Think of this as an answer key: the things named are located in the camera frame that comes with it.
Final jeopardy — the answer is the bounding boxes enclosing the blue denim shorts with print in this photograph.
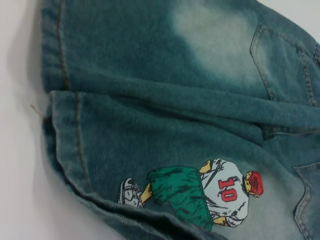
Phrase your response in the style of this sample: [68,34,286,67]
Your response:
[29,0,320,240]

